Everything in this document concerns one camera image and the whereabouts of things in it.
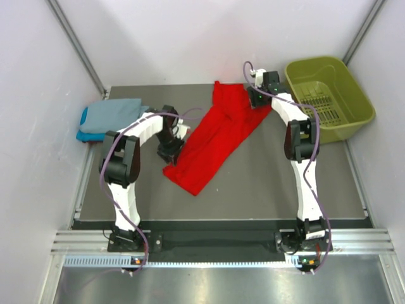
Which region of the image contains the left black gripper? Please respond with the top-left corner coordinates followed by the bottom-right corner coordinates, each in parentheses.
top-left (155, 130), bottom-right (186, 167)

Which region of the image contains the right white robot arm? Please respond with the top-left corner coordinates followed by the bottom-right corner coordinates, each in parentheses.
top-left (247, 68), bottom-right (328, 254)

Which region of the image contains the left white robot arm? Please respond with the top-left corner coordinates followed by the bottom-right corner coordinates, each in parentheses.
top-left (99, 105), bottom-right (189, 252)

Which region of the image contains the green plastic basket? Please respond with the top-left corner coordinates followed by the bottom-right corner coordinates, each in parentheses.
top-left (284, 56), bottom-right (375, 144)

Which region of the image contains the grey-blue folded t shirt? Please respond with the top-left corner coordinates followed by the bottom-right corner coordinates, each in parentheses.
top-left (79, 98), bottom-right (149, 134)

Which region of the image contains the bright blue folded t shirt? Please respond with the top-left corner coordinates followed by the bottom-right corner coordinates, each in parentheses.
top-left (76, 107), bottom-right (105, 143)

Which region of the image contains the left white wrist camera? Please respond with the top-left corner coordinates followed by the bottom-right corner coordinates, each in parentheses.
top-left (173, 123), bottom-right (190, 140)

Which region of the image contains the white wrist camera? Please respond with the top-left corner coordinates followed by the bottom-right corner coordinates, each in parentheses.
top-left (173, 123), bottom-right (190, 140)
top-left (250, 68), bottom-right (266, 89)

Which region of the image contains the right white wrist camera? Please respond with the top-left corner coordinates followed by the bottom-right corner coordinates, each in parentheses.
top-left (250, 68), bottom-right (266, 89)

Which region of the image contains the white slotted cable duct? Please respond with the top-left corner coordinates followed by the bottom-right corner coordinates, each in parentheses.
top-left (64, 255), bottom-right (320, 268)

